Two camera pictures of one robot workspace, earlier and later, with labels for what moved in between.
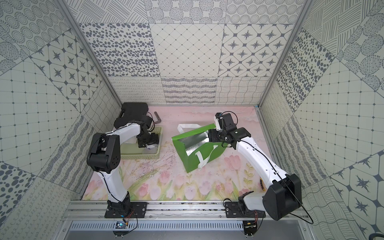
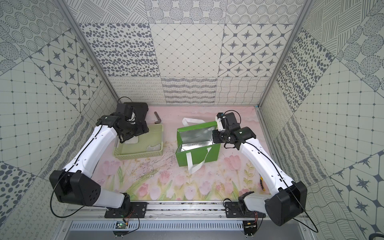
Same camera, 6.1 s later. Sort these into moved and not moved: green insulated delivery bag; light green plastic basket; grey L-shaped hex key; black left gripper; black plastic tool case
Moved: black left gripper; green insulated delivery bag
Not moved: black plastic tool case; light green plastic basket; grey L-shaped hex key
